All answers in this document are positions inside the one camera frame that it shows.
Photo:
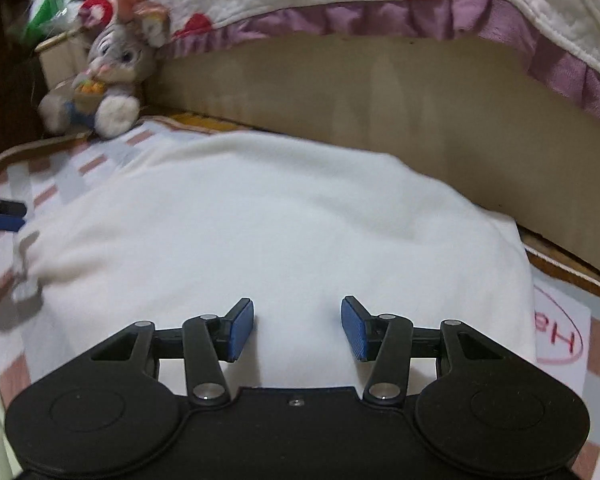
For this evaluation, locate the white fleece zip jacket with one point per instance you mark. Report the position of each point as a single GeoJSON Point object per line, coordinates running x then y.
{"type": "Point", "coordinates": [280, 220]}

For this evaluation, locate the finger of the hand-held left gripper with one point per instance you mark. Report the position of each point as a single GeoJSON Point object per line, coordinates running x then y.
{"type": "Point", "coordinates": [5, 222]}
{"type": "Point", "coordinates": [5, 206]}

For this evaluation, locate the dark wooden wardrobe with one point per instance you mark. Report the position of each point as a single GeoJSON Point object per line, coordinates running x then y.
{"type": "Point", "coordinates": [5, 110]}

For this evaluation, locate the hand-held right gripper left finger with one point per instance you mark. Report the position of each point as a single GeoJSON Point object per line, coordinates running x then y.
{"type": "Point", "coordinates": [240, 330]}

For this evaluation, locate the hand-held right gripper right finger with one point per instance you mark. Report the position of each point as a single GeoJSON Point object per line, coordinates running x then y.
{"type": "Point", "coordinates": [355, 330]}

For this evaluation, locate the cream nightstand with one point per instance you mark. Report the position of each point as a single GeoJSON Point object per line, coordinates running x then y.
{"type": "Point", "coordinates": [55, 65]}

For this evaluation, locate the green plastic bag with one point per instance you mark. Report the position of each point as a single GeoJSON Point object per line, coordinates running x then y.
{"type": "Point", "coordinates": [45, 10]}

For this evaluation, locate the grey plush bunny toy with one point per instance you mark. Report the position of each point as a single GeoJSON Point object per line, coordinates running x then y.
{"type": "Point", "coordinates": [115, 50]}

